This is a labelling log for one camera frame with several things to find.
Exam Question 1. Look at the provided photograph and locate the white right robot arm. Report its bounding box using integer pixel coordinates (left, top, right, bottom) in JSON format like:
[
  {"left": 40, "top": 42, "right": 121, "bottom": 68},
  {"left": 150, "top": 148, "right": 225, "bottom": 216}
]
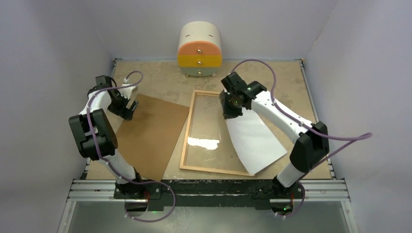
[{"left": 219, "top": 72, "right": 329, "bottom": 198}]

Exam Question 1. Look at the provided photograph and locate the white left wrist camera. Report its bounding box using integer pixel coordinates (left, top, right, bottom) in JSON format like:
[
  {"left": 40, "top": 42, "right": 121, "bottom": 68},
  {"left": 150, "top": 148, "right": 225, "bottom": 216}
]
[{"left": 118, "top": 83, "right": 136, "bottom": 100}]

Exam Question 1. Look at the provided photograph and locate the brown hardboard backing board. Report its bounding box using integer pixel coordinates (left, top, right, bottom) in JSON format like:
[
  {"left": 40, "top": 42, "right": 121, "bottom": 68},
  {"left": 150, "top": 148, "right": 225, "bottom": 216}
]
[{"left": 107, "top": 93, "right": 191, "bottom": 181}]

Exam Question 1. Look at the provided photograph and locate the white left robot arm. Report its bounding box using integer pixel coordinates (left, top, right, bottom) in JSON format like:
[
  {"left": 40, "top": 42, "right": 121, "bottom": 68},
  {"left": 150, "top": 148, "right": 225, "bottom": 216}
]
[{"left": 69, "top": 75, "right": 145, "bottom": 199}]

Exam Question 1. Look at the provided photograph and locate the wooden picture frame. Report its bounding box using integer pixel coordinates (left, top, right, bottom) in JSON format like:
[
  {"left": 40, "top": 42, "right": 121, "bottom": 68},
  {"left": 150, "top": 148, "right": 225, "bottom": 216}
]
[{"left": 179, "top": 90, "right": 257, "bottom": 177}]

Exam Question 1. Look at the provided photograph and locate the clear acrylic frame pane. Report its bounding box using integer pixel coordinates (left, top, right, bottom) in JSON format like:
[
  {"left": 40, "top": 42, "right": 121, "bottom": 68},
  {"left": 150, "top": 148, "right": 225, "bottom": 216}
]
[{"left": 184, "top": 94, "right": 252, "bottom": 173}]

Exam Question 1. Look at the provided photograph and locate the aluminium extrusion rail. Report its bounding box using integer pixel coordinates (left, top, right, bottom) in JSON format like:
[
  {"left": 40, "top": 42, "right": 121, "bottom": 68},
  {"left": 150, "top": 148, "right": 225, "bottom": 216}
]
[{"left": 68, "top": 180, "right": 350, "bottom": 201}]

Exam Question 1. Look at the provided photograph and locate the printed photo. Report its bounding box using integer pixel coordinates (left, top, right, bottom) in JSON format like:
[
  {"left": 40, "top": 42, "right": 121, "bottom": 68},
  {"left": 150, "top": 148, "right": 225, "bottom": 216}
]
[{"left": 225, "top": 108, "right": 287, "bottom": 175}]

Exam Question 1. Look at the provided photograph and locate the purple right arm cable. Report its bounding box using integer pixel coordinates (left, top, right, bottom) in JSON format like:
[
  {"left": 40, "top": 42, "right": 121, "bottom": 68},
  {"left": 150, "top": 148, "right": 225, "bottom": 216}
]
[{"left": 229, "top": 59, "right": 373, "bottom": 222}]

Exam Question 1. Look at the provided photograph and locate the round three-drawer mini cabinet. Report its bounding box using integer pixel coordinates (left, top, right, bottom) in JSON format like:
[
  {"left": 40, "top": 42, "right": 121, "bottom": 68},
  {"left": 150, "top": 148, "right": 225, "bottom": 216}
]
[{"left": 177, "top": 21, "right": 223, "bottom": 77}]

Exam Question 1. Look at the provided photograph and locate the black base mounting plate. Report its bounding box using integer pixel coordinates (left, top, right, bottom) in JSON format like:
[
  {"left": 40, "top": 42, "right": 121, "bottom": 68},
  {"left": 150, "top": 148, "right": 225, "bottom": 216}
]
[{"left": 113, "top": 179, "right": 304, "bottom": 214}]

